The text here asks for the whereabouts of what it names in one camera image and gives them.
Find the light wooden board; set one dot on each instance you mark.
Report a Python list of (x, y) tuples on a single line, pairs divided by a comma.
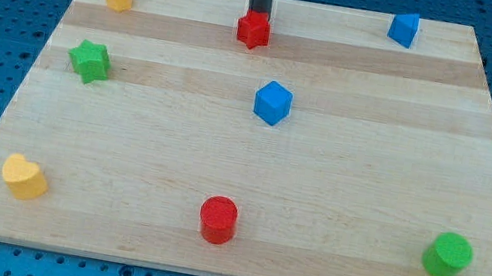
[(384, 149)]

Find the green cylinder block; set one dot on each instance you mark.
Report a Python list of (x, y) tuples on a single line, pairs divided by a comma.
[(448, 255)]

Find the red star block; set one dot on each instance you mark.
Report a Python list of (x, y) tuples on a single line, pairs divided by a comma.
[(254, 29)]

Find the green star block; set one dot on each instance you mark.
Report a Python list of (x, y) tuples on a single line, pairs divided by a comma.
[(90, 61)]

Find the blue cube block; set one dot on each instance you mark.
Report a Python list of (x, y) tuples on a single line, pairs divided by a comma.
[(272, 103)]

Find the blue triangle block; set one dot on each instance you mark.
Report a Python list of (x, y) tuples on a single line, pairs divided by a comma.
[(403, 28)]

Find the red cylinder block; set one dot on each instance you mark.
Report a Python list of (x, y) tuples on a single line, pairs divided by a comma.
[(218, 218)]

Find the yellow heart block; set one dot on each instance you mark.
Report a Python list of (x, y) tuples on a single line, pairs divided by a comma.
[(24, 179)]

